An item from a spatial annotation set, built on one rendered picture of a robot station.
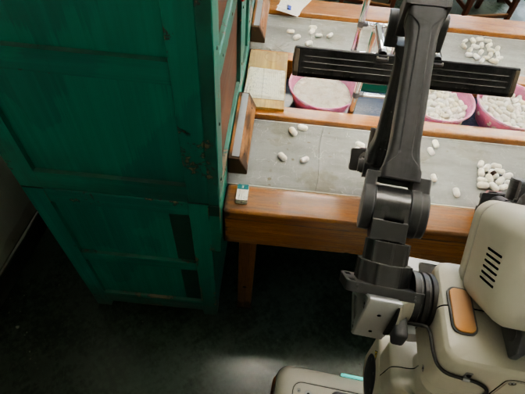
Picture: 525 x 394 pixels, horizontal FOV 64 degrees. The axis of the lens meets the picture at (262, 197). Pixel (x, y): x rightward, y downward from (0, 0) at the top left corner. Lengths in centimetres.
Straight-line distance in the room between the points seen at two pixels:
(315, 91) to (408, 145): 99
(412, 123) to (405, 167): 7
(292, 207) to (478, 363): 75
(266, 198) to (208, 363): 84
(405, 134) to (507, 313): 30
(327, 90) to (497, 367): 125
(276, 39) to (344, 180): 78
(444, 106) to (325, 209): 72
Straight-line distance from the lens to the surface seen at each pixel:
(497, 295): 62
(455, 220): 140
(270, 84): 162
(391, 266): 67
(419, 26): 81
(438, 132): 163
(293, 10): 207
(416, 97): 75
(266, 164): 139
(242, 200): 124
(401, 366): 99
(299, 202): 128
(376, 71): 126
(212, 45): 80
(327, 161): 143
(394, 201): 69
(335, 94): 169
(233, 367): 185
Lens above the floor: 180
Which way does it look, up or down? 54 degrees down
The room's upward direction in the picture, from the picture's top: 6 degrees clockwise
